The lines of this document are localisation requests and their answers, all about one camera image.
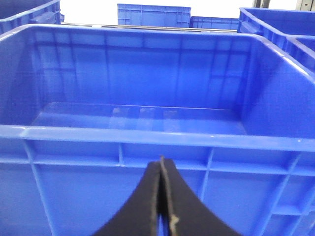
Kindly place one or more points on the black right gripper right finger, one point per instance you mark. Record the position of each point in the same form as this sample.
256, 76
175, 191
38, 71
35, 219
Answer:
183, 214

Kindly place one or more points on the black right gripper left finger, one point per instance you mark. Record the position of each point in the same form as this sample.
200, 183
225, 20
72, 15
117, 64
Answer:
139, 215

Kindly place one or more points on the large blue plastic crate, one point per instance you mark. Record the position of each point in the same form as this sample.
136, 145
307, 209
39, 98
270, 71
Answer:
84, 110

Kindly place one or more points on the far low blue crate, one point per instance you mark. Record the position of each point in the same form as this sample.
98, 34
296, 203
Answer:
216, 23

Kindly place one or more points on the far tall blue crate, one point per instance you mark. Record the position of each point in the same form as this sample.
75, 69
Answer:
153, 15

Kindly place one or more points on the small blue crate right edge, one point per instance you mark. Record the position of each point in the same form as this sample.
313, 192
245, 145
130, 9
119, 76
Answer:
302, 48

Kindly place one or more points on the blue crate at right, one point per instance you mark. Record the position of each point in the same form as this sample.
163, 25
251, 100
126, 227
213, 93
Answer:
276, 25

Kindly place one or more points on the blue crate at left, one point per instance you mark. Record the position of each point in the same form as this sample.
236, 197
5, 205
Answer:
15, 13

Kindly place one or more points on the steel rack back rail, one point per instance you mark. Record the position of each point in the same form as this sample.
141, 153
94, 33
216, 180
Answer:
148, 27

